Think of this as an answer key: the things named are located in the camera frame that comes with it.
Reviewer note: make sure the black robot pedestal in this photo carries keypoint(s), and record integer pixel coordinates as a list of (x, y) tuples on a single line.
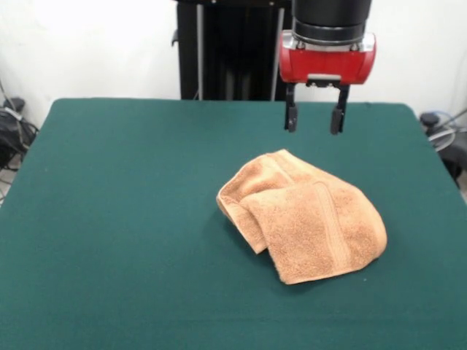
[(237, 54)]

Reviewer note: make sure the dark green table cloth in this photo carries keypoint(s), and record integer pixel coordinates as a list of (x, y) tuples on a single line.
[(109, 218)]

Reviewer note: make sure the orange terry towel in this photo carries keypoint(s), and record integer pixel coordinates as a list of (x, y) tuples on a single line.
[(310, 226)]

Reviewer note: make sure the black stand base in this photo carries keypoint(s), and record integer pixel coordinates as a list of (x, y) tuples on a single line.
[(452, 153), (14, 124)]

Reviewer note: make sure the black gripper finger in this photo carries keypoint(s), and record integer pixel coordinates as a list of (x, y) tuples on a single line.
[(337, 120), (291, 118)]

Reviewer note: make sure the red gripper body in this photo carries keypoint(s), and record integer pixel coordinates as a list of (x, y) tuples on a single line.
[(328, 65)]

